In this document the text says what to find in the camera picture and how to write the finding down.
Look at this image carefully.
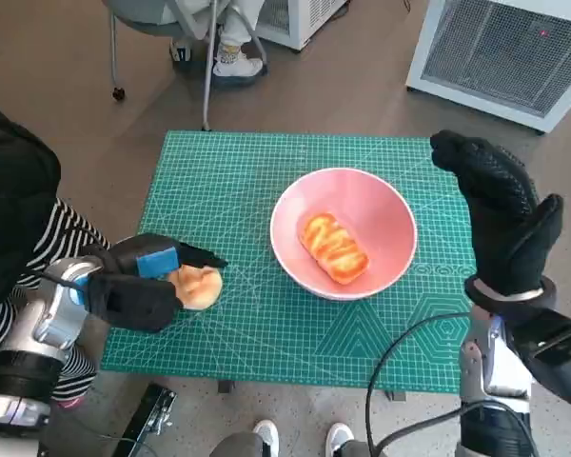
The long black robot cable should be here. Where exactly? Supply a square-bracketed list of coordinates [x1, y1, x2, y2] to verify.
[364, 312, 472, 457]

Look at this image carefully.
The round toy bread bun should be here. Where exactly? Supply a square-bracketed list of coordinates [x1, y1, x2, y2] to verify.
[166, 264, 224, 311]

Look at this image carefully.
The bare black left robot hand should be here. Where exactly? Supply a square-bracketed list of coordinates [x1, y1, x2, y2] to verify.
[83, 232, 229, 287]

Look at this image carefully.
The braided toy bread loaf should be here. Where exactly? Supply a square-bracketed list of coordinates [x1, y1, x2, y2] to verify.
[298, 212, 370, 286]

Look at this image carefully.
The green cutting mat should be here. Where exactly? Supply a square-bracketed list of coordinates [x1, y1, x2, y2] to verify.
[99, 130, 480, 394]

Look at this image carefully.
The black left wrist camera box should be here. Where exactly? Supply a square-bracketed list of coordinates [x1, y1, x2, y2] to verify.
[86, 271, 185, 334]

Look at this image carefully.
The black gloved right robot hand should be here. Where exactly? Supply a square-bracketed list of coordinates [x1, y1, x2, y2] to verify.
[429, 129, 565, 296]

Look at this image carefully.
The grey chair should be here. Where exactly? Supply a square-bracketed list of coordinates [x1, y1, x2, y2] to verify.
[102, 0, 270, 132]

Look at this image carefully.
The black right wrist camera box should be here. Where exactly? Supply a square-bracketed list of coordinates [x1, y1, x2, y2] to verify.
[511, 304, 571, 408]

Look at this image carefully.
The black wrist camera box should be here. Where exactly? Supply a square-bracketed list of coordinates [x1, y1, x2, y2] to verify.
[86, 271, 185, 334]
[511, 304, 571, 408]

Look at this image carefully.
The large white mesh cabinet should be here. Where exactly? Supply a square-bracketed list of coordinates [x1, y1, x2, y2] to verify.
[405, 0, 571, 134]

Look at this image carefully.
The person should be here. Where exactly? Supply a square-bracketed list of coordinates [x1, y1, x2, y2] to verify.
[0, 94, 113, 410]
[208, 417, 377, 457]
[168, 0, 270, 89]

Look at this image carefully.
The black metal stand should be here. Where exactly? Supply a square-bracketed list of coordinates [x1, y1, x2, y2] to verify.
[111, 383, 178, 457]

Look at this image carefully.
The pink bowl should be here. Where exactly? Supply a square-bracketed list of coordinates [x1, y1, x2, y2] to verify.
[269, 167, 419, 302]

